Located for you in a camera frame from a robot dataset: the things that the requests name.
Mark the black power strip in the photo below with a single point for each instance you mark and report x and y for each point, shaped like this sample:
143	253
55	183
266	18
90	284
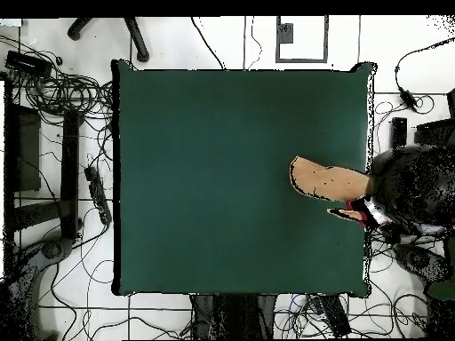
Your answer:
97	193
336	316

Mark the dark green table cloth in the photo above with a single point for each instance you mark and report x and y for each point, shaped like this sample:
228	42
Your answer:
177	124

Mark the orange terry towel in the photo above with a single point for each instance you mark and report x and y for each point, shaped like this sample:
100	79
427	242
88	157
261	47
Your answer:
327	181

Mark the black round device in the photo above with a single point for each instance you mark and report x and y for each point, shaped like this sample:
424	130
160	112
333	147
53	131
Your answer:
53	250

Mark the black tripod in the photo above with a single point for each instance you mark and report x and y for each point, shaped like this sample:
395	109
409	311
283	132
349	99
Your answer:
138	42

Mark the black box device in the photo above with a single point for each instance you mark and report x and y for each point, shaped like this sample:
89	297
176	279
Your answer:
28	64

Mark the grey floor frame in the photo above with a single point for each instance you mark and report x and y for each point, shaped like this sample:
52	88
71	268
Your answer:
326	39

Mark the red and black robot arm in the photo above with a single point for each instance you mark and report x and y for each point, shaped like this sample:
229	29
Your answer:
408	184

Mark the black power adapter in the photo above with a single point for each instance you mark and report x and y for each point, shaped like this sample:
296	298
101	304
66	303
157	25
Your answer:
408	97

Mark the dark grey floor plate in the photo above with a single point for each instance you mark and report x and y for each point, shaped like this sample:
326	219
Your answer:
285	33

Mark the black floor equipment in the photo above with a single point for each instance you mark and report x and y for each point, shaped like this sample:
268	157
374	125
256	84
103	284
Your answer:
419	261

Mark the black metal frame stand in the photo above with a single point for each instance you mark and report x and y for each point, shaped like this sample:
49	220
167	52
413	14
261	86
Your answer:
399	131
70	160

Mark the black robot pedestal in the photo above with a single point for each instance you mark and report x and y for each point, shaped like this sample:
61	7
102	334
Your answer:
231	316

